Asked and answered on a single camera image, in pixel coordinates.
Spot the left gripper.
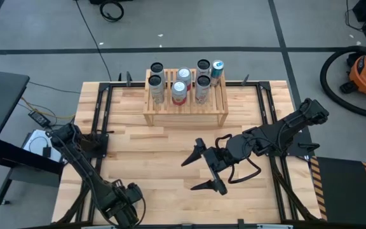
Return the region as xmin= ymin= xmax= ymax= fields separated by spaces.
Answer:
xmin=108 ymin=179 xmax=146 ymax=229

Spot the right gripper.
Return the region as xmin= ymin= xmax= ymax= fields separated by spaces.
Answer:
xmin=180 ymin=137 xmax=235 ymax=197

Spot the silver can black lid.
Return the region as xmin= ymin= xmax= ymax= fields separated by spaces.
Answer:
xmin=194 ymin=74 xmax=212 ymax=106

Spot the pink strawberry soda can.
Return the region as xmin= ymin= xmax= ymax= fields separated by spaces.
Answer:
xmin=171 ymin=80 xmax=188 ymax=106
xmin=176 ymin=66 xmax=193 ymax=92

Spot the Celsius Tropical Vibe can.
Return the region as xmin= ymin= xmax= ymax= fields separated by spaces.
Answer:
xmin=147 ymin=74 xmax=166 ymax=105
xmin=149 ymin=62 xmax=166 ymax=79

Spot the blue silver beverage can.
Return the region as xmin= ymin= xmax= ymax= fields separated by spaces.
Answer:
xmin=209 ymin=59 xmax=226 ymax=87

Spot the Celsius Peach Vibe can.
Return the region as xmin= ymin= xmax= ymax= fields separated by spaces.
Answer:
xmin=196 ymin=59 xmax=212 ymax=79

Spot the wooden slatted shelf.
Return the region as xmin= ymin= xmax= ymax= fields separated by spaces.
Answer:
xmin=142 ymin=67 xmax=229 ymax=127

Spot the white flat board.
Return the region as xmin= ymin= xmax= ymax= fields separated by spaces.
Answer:
xmin=22 ymin=128 xmax=64 ymax=163

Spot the black power adapter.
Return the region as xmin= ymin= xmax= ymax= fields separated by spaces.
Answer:
xmin=27 ymin=109 xmax=51 ymax=128

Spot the black hazard-striped floor mat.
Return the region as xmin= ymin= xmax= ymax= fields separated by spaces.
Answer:
xmin=309 ymin=155 xmax=366 ymax=226

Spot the yellow floor cable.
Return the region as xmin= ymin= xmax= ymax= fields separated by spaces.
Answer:
xmin=20 ymin=97 xmax=76 ymax=120

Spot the black floor cable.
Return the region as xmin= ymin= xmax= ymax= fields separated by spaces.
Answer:
xmin=74 ymin=0 xmax=112 ymax=82

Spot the coiled black cable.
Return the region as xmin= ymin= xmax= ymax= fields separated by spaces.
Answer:
xmin=98 ymin=0 xmax=125 ymax=23

